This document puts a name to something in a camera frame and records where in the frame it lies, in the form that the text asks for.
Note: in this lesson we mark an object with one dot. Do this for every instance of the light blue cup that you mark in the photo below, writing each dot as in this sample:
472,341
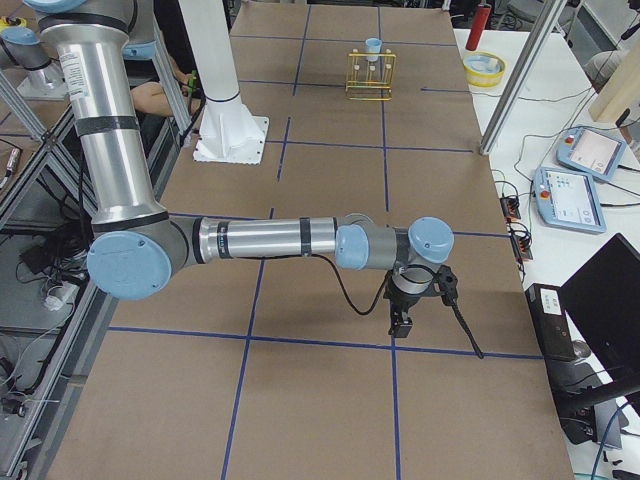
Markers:
372,49

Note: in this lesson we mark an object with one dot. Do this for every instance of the orange black connector lower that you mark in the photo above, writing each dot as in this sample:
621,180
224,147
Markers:
521,244

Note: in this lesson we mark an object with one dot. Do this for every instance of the orange black connector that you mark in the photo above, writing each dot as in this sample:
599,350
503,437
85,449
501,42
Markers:
521,244
510,208

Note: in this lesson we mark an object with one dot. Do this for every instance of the black computer box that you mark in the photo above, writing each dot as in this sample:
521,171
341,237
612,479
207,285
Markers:
550,322

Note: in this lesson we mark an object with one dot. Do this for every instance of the orange black connector upper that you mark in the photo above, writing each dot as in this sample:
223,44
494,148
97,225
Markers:
510,208

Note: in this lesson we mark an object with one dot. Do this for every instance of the black monitor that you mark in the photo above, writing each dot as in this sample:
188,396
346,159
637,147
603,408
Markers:
602,300

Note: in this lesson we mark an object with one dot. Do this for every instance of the lower teach pendant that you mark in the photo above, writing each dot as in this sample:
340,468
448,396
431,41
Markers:
568,199

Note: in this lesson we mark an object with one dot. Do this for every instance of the teach pendant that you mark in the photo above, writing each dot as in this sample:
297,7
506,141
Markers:
568,199
590,151

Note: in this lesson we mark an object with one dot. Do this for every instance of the upper teach pendant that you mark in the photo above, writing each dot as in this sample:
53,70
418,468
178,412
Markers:
590,151

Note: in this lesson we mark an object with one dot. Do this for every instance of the yellow bowl with blue lid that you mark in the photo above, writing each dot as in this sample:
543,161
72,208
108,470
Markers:
483,69

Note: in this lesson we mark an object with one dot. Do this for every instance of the red cylinder bottle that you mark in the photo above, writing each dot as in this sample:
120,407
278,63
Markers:
481,17

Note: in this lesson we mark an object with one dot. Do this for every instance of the seated person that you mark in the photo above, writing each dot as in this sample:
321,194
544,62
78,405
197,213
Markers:
150,97

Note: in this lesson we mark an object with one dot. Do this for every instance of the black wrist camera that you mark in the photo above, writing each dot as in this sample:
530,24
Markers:
447,285

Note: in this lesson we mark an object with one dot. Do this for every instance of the gold wire cup holder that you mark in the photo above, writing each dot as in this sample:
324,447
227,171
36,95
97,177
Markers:
370,76

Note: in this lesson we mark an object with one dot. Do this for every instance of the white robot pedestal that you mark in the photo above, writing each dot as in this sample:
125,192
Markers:
228,132

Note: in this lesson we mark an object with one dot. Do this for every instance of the aluminium frame post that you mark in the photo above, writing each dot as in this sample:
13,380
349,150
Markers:
532,48

